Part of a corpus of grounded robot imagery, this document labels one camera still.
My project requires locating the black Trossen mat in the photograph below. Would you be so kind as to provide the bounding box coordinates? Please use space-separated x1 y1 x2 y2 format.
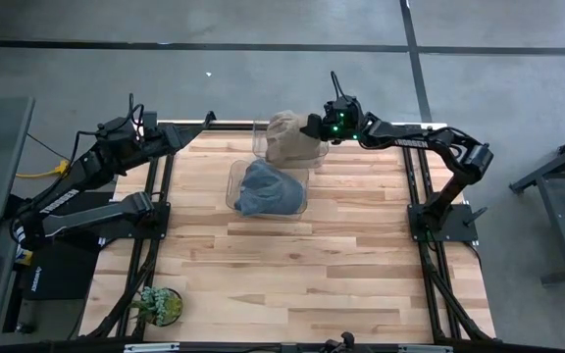
21 229 105 301

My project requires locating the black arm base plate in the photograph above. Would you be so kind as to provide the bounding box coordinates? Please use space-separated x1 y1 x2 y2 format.
407 202 481 243
98 200 172 242

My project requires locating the clear plastic bin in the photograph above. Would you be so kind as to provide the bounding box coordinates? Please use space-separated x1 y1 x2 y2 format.
225 158 312 221
251 119 332 170

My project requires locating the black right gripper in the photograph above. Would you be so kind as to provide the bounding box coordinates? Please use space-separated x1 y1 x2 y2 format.
300 113 367 144

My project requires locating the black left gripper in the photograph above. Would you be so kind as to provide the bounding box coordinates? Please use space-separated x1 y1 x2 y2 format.
137 110 218 154

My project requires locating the yellow cable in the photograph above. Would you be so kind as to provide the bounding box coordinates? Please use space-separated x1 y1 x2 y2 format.
15 159 72 180

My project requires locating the potted succulent plant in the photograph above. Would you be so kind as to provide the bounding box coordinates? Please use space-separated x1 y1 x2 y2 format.
128 285 184 328

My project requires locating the tan baseball cap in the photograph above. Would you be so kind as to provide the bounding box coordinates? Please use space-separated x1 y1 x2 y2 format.
265 109 331 166

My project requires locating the blue denim baseball cap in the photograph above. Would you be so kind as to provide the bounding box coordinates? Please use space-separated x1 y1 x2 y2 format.
235 158 307 218

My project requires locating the black frame rail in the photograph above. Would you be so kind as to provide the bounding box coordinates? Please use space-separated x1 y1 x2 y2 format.
0 337 565 353
402 146 498 342
83 154 177 340

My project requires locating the black metal cart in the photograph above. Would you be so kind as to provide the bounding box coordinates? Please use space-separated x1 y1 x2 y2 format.
509 124 565 287

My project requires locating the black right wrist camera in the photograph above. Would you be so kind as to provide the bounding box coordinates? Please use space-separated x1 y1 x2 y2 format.
325 95 361 122

